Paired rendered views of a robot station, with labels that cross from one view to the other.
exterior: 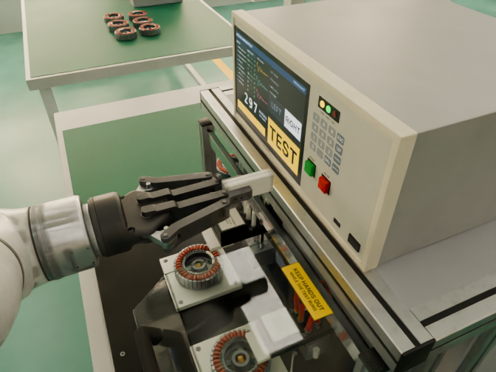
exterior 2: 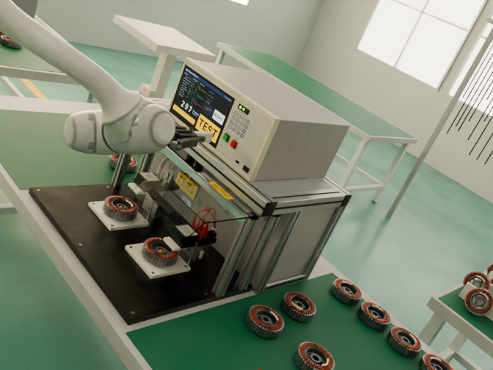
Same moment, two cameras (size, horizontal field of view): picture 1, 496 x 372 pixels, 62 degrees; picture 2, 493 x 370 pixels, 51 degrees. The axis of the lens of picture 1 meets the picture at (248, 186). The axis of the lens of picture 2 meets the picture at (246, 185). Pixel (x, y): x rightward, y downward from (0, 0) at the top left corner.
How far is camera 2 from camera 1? 1.04 m
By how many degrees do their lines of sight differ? 30
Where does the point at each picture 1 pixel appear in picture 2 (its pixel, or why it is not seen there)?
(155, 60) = (24, 70)
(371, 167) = (261, 131)
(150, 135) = (45, 128)
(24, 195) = not seen: outside the picture
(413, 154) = (277, 128)
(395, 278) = (261, 186)
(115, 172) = (25, 147)
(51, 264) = not seen: hidden behind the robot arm
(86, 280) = (32, 208)
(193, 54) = (59, 75)
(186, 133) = not seen: hidden behind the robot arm
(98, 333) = (54, 236)
